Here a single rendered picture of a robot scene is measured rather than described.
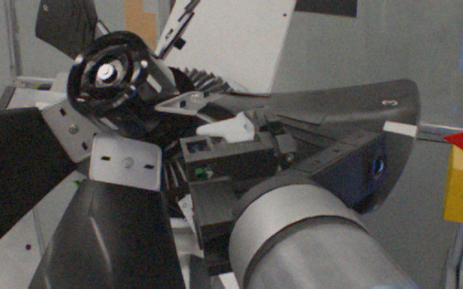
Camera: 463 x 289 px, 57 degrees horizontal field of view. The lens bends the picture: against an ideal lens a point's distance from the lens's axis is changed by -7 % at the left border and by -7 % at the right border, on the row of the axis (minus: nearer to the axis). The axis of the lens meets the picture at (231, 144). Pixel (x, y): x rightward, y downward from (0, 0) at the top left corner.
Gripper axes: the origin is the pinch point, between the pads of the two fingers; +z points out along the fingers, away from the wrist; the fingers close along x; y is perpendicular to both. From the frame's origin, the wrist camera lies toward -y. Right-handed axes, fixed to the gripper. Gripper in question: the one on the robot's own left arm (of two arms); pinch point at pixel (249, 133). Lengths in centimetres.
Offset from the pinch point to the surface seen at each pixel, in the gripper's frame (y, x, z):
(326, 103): -9.6, -0.9, 3.4
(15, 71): 64, 7, 143
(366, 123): -11.7, 0.0, -2.3
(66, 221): 20.8, 8.0, 3.9
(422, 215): -56, 49, 52
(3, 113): 30.5, -1.8, 20.6
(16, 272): 95, 106, 156
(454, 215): -32.9, 21.6, 9.2
